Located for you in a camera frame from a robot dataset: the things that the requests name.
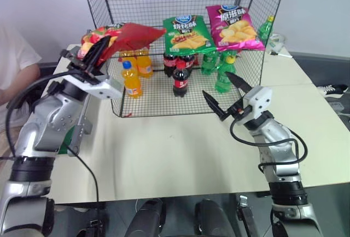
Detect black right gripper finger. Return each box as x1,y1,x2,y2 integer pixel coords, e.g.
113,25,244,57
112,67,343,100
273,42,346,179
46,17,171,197
226,72,252,94
202,89,228,118

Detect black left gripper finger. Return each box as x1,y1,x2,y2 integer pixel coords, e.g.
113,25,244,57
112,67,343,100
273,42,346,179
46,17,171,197
81,37,108,67
88,36,112,71

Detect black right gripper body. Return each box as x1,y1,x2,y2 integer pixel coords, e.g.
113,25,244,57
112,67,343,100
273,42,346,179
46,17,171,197
218,97,252,124

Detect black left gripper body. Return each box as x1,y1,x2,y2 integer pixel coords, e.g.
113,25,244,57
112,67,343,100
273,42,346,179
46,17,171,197
60,49,108,85

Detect plain red chip bag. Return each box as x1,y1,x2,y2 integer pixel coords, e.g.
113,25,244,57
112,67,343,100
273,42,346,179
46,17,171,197
96,22,168,67

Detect green conveyor belt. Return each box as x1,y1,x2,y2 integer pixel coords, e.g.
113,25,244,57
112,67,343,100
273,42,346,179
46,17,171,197
57,126,78,155

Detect green soda bottle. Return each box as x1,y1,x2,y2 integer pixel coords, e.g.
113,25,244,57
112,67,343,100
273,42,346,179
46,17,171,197
258,15,275,41
214,51,238,94
201,51,220,75

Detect red printed chip bag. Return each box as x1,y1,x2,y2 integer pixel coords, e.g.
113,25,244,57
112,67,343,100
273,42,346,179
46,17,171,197
77,23,127,60

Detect orange soda bottle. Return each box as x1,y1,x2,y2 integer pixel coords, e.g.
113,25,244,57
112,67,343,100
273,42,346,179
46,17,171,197
121,61,144,99
118,49,137,64
135,48,155,79

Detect cola bottle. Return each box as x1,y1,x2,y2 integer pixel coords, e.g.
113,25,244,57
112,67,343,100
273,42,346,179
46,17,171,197
172,62,191,97
163,52,179,78
184,53,201,71

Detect magenta chip bag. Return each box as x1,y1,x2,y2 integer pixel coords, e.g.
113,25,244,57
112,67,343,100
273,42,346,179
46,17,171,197
205,4,266,52

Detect green chip bag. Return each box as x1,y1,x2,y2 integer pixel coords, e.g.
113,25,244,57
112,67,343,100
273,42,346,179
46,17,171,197
162,15,217,55

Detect person in white shirt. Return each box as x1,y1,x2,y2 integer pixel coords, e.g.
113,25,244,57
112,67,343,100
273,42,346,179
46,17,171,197
0,20,43,130

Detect black and white shoe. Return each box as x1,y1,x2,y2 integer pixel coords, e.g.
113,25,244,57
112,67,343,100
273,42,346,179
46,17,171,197
316,83,350,96

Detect metal table clamp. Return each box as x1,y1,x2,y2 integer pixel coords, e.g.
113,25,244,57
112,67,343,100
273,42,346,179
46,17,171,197
235,193,258,237

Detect dark rounded shape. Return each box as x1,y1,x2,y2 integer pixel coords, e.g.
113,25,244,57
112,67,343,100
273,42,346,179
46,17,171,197
194,198,234,237
126,198,167,237

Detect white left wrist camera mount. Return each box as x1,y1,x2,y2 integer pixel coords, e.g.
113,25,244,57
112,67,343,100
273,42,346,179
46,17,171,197
63,74,125,101

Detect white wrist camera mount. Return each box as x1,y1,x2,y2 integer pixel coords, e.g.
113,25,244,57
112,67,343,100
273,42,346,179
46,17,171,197
242,85,273,120
63,74,125,101

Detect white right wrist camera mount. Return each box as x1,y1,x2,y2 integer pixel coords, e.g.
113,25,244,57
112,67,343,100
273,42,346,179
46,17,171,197
242,85,273,120

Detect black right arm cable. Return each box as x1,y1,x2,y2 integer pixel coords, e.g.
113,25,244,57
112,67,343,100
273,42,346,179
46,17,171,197
229,115,307,171

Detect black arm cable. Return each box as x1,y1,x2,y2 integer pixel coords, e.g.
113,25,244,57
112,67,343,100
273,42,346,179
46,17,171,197
229,115,307,171
4,68,83,157

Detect grey metal conveyor frame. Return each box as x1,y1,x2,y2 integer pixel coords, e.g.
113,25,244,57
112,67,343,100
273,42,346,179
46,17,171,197
67,94,93,158

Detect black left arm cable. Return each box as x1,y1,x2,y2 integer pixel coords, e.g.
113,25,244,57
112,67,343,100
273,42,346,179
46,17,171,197
4,68,83,157

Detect thin black table cable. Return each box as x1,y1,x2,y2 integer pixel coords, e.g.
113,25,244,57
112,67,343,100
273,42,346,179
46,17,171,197
73,153,100,204

